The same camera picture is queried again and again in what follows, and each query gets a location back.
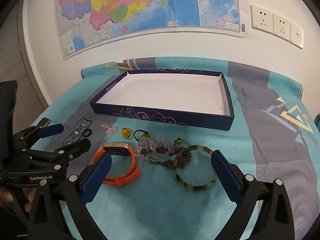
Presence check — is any white wall socket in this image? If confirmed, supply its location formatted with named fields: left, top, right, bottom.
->
left=273, top=12, right=292, bottom=42
left=251, top=4, right=274, bottom=34

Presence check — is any tortoiseshell bangle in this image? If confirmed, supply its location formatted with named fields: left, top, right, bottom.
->
left=173, top=145, right=217, bottom=190

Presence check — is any dark blue shallow box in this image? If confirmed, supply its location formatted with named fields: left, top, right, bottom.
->
left=89, top=69, right=235, bottom=131

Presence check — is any orange smartwatch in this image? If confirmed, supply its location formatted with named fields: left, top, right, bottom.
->
left=93, top=142, right=142, bottom=187

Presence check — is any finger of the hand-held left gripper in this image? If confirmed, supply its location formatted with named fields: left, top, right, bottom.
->
left=21, top=139, right=91, bottom=172
left=12, top=117, right=65, bottom=153

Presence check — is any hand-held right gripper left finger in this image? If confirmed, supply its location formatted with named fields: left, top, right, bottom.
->
left=27, top=152, right=112, bottom=240

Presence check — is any teal and grey printed cloth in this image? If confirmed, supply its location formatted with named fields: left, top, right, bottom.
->
left=30, top=56, right=320, bottom=240

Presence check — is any person's left hand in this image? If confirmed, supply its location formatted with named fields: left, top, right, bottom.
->
left=0, top=186, right=37, bottom=214

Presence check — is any colourful wall map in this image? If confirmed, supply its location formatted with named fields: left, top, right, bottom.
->
left=54, top=0, right=247, bottom=60

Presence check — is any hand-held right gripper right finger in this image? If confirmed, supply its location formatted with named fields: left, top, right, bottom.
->
left=211, top=150, right=295, bottom=240

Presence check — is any green ring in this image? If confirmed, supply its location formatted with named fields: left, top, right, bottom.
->
left=173, top=137, right=192, bottom=148

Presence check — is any white wall switch plate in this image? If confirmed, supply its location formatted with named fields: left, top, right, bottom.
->
left=290, top=21, right=304, bottom=49

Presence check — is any grey cabinet door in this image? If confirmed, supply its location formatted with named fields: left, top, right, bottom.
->
left=0, top=2, right=54, bottom=128

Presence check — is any pink charm with loop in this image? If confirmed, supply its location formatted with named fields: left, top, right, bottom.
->
left=101, top=123, right=118, bottom=136

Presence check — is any clear crystal bead necklace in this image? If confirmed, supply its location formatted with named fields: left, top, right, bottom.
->
left=134, top=135, right=194, bottom=170

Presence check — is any green beaded hair tie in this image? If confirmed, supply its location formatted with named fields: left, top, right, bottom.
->
left=133, top=129, right=152, bottom=142

